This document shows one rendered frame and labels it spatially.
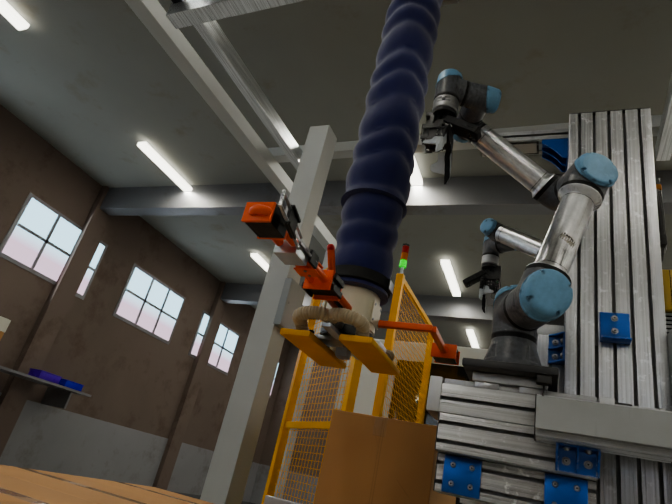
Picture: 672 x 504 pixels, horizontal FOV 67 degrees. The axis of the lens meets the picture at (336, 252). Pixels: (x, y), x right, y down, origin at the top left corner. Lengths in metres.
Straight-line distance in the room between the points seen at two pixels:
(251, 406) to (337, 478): 1.10
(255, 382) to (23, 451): 5.39
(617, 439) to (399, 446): 0.89
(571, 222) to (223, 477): 2.19
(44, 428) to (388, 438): 6.62
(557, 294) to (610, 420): 0.30
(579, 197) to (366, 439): 1.09
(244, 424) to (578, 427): 2.05
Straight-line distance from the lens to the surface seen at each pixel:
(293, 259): 1.23
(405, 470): 1.90
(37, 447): 8.14
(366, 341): 1.41
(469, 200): 5.49
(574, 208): 1.49
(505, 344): 1.39
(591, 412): 1.22
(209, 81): 4.02
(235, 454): 2.94
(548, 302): 1.30
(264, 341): 3.03
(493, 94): 1.63
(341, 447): 1.97
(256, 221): 1.11
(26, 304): 7.61
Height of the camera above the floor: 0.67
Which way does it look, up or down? 25 degrees up
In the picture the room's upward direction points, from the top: 13 degrees clockwise
